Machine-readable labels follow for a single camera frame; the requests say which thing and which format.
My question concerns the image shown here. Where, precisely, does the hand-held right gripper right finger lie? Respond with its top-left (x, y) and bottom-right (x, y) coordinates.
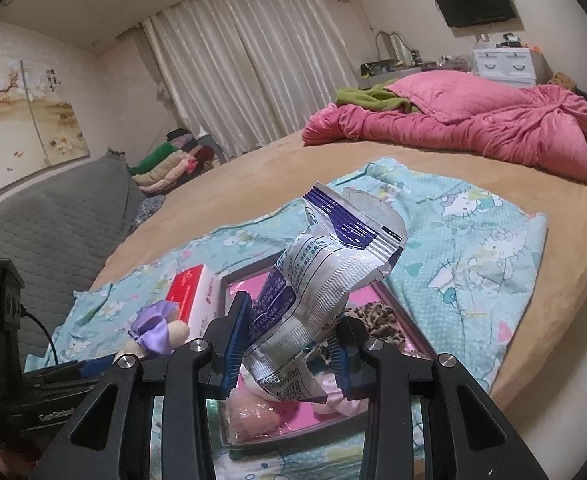
top-left (329, 316), bottom-right (549, 480)

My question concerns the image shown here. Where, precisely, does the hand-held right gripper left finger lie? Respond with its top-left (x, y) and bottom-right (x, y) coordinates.
top-left (28, 291), bottom-right (252, 480)

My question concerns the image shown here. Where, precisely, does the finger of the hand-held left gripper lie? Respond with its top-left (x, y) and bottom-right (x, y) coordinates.
top-left (79, 356), bottom-right (120, 380)

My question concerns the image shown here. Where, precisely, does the leopard print scrunchie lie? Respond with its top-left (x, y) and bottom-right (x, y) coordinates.
top-left (346, 300), bottom-right (407, 346)

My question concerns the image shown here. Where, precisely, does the purple bow plush toy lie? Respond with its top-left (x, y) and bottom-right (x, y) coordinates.
top-left (113, 301), bottom-right (190, 361)

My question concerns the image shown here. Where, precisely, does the dark storage box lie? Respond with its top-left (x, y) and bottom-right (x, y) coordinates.
top-left (206, 260), bottom-right (437, 448)

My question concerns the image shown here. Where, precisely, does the silver and purple packet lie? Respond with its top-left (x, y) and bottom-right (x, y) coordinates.
top-left (240, 180), bottom-right (407, 403)

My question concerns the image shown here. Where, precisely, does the white and pink soft cloth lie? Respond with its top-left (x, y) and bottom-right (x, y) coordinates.
top-left (313, 375), bottom-right (369, 416)

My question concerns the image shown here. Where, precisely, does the red and white box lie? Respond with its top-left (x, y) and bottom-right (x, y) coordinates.
top-left (164, 262), bottom-right (234, 328)

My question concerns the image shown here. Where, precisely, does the pink packet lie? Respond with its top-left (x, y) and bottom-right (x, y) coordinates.
top-left (226, 392), bottom-right (294, 443)

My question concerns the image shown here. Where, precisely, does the grey quilted headboard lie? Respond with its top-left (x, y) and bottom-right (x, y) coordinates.
top-left (0, 152), bottom-right (146, 321)

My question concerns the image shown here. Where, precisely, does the beige round bed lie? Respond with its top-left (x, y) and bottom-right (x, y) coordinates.
top-left (90, 132), bottom-right (587, 441)

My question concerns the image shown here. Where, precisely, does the printed cartoon cat blanket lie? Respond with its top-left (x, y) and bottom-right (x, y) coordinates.
top-left (38, 156), bottom-right (549, 480)

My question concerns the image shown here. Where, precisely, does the pile of folded clothes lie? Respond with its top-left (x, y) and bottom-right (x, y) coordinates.
top-left (128, 129), bottom-right (224, 196)

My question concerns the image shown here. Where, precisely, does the green cloth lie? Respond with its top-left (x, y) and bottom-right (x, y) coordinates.
top-left (334, 84), bottom-right (414, 113)

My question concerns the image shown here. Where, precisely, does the pink quilt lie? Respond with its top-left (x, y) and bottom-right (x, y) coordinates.
top-left (301, 71), bottom-right (587, 182)

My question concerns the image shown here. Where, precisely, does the cream curtain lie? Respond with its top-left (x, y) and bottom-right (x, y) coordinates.
top-left (140, 0), bottom-right (374, 161)

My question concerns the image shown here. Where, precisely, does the dressing table with mirror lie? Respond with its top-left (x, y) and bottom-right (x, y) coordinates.
top-left (358, 30), bottom-right (474, 78)

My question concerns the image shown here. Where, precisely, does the white drawer cabinet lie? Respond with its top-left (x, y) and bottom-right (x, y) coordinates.
top-left (472, 46), bottom-right (539, 86)

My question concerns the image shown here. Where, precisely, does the black cable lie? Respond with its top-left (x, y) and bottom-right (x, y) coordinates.
top-left (20, 305), bottom-right (56, 361)

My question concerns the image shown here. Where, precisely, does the floral wall painting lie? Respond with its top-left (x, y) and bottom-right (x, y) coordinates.
top-left (0, 42), bottom-right (91, 201)

